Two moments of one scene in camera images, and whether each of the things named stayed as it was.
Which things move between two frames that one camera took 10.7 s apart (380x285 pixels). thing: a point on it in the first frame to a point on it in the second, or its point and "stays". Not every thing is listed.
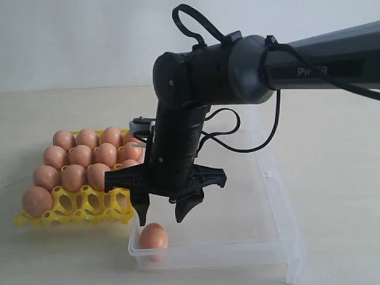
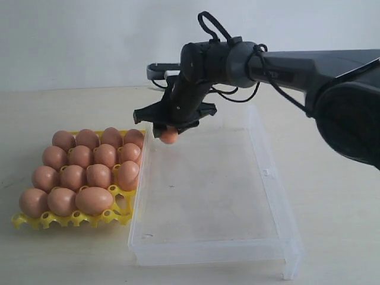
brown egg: [107, 154] stays
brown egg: [112, 135] stays
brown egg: [54, 156] stays
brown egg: [154, 241] to [61, 201]
